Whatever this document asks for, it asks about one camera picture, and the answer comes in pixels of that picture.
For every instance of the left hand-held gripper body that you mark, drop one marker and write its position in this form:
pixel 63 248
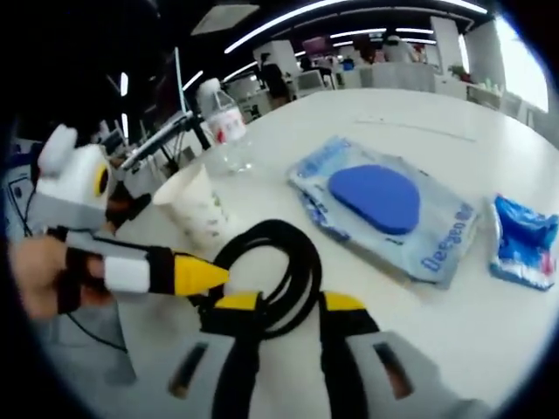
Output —
pixel 70 183

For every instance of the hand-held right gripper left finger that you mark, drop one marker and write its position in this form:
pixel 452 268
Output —
pixel 227 349

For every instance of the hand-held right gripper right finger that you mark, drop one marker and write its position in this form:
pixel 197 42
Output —
pixel 358 358

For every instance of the white paper cup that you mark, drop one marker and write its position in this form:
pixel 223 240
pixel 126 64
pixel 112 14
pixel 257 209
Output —
pixel 196 205

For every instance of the wet wipes pack blue lid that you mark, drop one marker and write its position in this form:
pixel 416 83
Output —
pixel 375 205

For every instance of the clear plastic water bottle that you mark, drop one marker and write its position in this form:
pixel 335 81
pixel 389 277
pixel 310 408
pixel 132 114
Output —
pixel 222 118

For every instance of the blue tissue pack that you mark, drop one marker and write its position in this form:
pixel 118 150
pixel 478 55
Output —
pixel 524 244

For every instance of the person's left hand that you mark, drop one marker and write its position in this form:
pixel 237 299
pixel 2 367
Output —
pixel 39 279

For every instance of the white table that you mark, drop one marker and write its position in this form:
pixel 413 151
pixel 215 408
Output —
pixel 436 349

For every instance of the potted plant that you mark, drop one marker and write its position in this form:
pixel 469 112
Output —
pixel 460 73

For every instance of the ceiling light strip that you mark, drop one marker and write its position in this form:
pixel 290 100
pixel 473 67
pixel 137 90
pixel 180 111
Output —
pixel 349 17

